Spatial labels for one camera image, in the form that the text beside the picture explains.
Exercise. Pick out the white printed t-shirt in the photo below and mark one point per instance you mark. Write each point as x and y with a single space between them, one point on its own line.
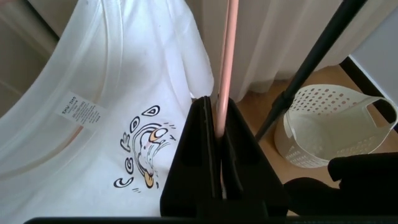
124 77

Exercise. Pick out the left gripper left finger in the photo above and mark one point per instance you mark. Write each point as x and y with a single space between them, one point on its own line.
189 180

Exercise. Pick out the beige curtain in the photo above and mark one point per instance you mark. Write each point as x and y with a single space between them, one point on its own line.
273 40

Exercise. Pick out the white laundry basket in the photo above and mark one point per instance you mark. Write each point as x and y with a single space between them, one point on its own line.
326 133

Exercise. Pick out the black garment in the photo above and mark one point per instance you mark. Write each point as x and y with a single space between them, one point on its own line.
357 186

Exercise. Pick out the black clothes rack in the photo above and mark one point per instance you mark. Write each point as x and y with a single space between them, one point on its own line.
317 56

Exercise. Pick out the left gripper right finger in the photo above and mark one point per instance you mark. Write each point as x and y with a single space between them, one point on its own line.
255 183

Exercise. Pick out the pink clothes hanger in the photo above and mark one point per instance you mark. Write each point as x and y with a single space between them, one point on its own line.
227 62

